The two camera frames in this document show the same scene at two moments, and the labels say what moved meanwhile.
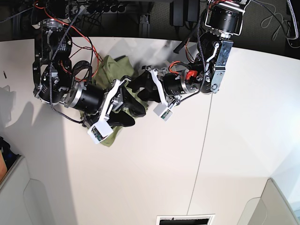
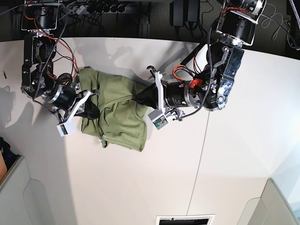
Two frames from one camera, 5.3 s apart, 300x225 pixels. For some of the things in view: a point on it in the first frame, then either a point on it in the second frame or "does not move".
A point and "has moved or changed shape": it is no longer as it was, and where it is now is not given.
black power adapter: (177, 13) does not move
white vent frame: (210, 221) does not move
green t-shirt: (110, 69) has moved or changed shape
